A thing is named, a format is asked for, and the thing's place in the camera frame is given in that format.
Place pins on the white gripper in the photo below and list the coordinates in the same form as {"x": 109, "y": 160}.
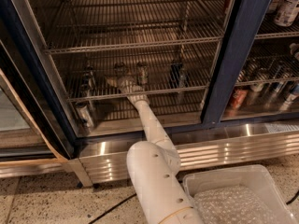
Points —
{"x": 128, "y": 84}

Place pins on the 7up can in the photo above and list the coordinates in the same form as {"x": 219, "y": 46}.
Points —
{"x": 120, "y": 69}

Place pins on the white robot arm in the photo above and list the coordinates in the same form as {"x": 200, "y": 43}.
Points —
{"x": 153, "y": 164}

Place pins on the open glass fridge door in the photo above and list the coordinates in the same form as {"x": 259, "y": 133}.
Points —
{"x": 36, "y": 122}

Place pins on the steel fridge base grille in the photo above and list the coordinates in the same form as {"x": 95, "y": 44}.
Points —
{"x": 104, "y": 159}

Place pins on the red can behind glass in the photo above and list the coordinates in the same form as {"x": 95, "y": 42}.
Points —
{"x": 236, "y": 101}

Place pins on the blue white can right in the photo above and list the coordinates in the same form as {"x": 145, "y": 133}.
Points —
{"x": 290, "y": 96}

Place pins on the white can top right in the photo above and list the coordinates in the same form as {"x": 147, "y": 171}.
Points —
{"x": 287, "y": 13}

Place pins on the bubble wrap sheet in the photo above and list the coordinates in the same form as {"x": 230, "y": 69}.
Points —
{"x": 233, "y": 205}

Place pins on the clear plastic bin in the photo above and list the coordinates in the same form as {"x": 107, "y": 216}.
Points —
{"x": 254, "y": 177}

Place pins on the lower wire shelf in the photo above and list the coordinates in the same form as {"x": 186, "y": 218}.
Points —
{"x": 108, "y": 75}

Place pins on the wire shelf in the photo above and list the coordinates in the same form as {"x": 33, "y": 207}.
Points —
{"x": 98, "y": 25}
{"x": 108, "y": 75}

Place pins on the upper wire shelf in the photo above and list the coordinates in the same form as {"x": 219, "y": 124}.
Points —
{"x": 98, "y": 25}

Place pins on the dark blue fridge door frame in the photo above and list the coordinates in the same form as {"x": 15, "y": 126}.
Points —
{"x": 243, "y": 25}

